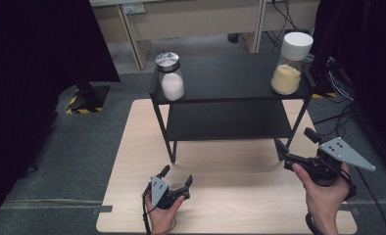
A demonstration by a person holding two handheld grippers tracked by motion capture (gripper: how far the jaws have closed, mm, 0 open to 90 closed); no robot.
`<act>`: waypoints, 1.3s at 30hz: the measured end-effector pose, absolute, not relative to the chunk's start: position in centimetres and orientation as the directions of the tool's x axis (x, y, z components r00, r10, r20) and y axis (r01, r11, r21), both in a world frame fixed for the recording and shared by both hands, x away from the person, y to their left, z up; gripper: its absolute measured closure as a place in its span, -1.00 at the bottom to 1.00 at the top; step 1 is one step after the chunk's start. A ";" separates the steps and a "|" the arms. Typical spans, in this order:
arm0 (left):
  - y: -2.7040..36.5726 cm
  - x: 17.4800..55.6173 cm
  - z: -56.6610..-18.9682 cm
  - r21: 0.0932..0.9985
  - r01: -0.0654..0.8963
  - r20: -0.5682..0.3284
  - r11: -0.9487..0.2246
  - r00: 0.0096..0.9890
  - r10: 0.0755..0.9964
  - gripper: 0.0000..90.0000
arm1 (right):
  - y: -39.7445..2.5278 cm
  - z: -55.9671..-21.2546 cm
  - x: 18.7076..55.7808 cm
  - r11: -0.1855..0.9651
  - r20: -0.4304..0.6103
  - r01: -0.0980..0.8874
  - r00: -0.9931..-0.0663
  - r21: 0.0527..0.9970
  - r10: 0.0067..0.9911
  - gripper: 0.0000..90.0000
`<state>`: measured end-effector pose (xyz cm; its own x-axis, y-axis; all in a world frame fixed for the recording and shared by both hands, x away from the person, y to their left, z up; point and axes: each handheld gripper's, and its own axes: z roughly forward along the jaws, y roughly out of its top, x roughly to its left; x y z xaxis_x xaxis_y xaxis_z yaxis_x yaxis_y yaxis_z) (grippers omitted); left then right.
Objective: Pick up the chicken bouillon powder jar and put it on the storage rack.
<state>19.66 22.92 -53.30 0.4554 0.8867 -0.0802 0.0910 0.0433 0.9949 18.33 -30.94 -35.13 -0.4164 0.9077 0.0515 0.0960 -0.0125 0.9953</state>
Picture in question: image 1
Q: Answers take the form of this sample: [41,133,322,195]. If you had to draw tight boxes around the black stand with hazard tape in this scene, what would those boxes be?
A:
[66,81,111,116]
[310,55,339,100]

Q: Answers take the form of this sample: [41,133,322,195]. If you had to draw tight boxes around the black wrist strap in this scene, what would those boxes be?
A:
[305,211,321,235]

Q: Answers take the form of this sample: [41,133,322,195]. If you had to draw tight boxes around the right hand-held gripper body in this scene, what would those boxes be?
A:
[298,136,376,188]

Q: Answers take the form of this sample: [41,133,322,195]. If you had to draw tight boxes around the black power cables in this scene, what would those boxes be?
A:
[265,0,313,52]

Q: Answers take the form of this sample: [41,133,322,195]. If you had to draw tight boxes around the white-lidded jar with yellow grains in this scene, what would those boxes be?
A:
[270,31,314,96]

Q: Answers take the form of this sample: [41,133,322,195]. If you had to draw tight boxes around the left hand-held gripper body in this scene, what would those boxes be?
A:
[145,175,191,210]

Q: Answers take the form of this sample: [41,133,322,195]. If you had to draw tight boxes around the glass jar with white powder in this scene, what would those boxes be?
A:
[155,51,186,102]

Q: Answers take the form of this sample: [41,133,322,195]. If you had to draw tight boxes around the person's right hand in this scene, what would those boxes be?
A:
[292,163,351,224]

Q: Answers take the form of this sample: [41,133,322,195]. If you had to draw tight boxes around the white wall outlet yellow label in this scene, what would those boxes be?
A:
[121,2,147,16]

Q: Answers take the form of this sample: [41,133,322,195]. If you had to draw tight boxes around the black metal shelf rack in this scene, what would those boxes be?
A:
[149,52,316,165]

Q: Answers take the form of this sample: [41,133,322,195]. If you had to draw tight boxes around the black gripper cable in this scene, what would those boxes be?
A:
[141,194,153,235]
[341,165,386,235]

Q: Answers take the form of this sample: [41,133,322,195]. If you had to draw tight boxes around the beige desk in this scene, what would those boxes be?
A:
[89,0,321,71]

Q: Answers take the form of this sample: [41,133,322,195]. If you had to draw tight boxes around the white cable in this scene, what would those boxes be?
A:
[327,70,356,102]

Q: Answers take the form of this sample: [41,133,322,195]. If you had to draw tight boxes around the person's left hand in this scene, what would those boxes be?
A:
[142,192,186,235]

